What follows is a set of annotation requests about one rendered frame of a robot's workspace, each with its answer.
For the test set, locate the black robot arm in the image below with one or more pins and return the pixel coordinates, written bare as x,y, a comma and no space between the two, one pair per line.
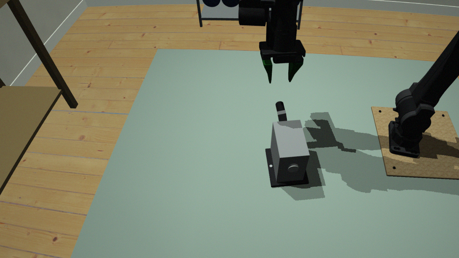
415,105

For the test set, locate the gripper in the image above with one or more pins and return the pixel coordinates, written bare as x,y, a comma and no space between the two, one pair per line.
282,50

